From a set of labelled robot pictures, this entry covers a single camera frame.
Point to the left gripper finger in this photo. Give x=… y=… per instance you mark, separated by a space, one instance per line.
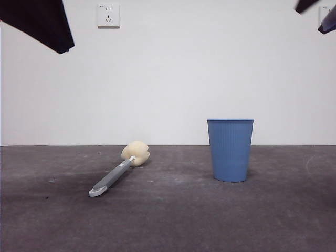
x=39 y=21

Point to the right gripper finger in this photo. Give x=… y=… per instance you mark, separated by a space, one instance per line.
x=305 y=4
x=329 y=23

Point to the blue ribbed plastic cup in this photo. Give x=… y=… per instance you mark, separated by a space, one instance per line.
x=231 y=152

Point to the white wall socket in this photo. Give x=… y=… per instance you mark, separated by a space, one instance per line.
x=109 y=15
x=322 y=18

